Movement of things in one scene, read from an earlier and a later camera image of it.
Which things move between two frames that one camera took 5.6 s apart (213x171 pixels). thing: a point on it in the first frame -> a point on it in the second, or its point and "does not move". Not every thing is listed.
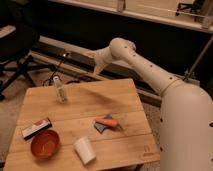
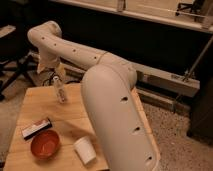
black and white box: (36, 128) does not move
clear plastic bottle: (60, 90) does not move
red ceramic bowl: (45, 144) does not move
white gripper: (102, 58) -> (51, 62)
